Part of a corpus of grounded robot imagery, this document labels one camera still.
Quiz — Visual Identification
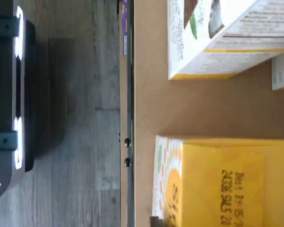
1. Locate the black metal shelving rack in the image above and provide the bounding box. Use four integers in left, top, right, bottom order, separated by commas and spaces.
119, 0, 135, 227

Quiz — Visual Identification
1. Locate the small white yellow-label box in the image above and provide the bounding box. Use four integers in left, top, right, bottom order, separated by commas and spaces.
152, 135, 284, 227

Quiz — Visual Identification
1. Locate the teal strap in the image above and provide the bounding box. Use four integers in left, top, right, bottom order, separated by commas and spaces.
0, 131, 18, 151
0, 13, 19, 38

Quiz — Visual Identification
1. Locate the Simple Mills mint chocolate box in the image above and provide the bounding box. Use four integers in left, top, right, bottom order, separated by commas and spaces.
168, 0, 284, 80

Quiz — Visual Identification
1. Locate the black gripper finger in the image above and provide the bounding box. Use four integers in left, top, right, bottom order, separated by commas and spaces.
149, 215, 166, 227

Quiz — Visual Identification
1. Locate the dark mobile base with lights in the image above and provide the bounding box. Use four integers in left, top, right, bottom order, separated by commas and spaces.
0, 0, 36, 204

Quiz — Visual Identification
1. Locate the purple Annie's box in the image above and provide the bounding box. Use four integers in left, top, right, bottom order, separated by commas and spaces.
121, 0, 129, 57

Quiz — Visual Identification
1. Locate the wooden shelf board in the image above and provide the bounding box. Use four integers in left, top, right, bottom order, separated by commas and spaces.
133, 0, 284, 227

